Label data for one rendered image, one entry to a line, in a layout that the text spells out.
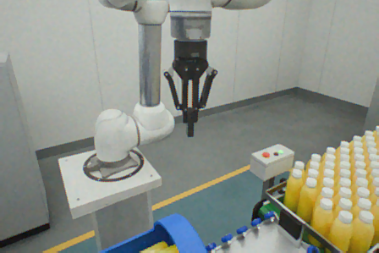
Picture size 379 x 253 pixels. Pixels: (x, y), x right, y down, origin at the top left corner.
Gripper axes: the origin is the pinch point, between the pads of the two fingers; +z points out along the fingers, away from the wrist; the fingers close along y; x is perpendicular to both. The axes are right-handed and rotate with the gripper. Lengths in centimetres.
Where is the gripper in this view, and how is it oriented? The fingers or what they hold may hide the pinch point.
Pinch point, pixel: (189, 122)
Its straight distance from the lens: 63.7
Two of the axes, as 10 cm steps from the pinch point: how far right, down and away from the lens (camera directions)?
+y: 9.8, -0.6, 1.8
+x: -1.9, -3.6, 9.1
